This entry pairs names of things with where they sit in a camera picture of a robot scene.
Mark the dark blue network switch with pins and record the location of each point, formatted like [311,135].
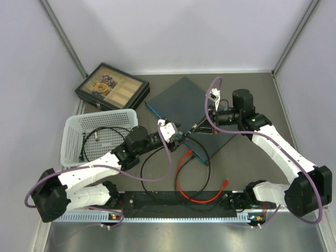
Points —
[183,103]

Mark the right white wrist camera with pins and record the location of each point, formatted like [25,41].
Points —
[214,95]

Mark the white perforated plastic basket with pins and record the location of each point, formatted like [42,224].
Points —
[78,142]

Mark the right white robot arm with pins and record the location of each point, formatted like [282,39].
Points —
[309,186]

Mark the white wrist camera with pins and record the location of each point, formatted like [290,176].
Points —
[214,95]
[167,130]

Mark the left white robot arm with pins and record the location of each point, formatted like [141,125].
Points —
[56,193]

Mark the black compartment jewelry box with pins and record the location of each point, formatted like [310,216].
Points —
[109,88]

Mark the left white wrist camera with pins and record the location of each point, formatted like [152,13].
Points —
[167,130]

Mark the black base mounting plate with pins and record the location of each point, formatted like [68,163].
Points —
[169,204]

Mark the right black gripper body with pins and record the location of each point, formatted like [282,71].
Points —
[226,117]

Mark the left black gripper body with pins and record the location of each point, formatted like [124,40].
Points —
[154,142]

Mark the white slotted cable duct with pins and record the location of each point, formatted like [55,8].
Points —
[106,217]

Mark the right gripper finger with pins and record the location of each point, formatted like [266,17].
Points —
[204,123]
[205,130]

